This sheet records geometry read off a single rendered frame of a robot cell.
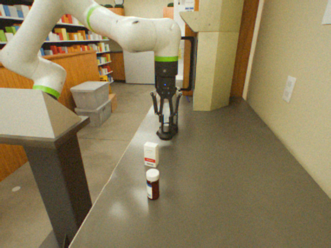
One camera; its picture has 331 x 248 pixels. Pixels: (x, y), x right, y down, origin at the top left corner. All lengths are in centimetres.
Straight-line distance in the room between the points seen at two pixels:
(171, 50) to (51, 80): 70
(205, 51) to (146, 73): 518
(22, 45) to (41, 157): 56
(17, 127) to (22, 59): 32
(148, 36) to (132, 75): 579
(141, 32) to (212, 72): 67
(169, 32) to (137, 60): 564
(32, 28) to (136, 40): 57
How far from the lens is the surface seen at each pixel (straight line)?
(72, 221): 149
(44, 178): 133
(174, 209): 59
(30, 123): 111
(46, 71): 121
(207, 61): 123
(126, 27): 66
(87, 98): 330
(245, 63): 165
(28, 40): 113
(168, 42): 72
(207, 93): 127
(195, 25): 122
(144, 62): 630
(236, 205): 64
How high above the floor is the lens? 138
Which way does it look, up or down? 25 degrees down
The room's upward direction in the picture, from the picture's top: straight up
